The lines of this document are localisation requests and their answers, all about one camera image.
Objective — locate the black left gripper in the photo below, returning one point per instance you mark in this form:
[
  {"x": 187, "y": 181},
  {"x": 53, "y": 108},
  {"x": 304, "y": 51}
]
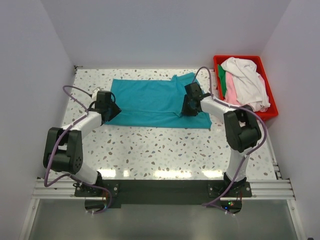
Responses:
[{"x": 116, "y": 110}]

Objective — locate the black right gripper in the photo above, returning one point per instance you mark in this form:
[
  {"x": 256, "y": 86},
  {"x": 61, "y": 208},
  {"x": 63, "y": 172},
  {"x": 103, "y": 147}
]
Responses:
[{"x": 185, "y": 111}]

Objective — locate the teal t shirt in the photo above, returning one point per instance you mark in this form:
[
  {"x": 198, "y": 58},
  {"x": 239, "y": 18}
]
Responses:
[{"x": 155, "y": 103}]

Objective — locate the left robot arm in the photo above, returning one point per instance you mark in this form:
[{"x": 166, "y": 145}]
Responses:
[{"x": 63, "y": 153}]

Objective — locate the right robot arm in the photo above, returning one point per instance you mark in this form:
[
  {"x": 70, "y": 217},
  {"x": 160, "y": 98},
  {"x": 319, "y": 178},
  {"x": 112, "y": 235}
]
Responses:
[{"x": 242, "y": 131}]

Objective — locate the pink t shirt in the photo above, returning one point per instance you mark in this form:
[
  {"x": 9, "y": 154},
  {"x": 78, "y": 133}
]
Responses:
[{"x": 231, "y": 94}]

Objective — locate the green t shirt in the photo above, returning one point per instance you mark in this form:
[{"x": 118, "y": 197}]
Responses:
[{"x": 222, "y": 77}]

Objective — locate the white t shirt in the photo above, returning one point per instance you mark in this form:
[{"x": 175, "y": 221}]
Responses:
[{"x": 249, "y": 85}]

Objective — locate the red plastic bin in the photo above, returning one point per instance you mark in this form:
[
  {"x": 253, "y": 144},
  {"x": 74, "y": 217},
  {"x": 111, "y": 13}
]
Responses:
[{"x": 272, "y": 111}]

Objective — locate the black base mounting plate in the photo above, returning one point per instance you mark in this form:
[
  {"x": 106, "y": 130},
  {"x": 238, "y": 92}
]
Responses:
[{"x": 116, "y": 193}]

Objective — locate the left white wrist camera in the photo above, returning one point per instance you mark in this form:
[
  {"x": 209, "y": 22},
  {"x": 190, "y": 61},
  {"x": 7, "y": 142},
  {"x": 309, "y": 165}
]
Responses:
[{"x": 95, "y": 93}]

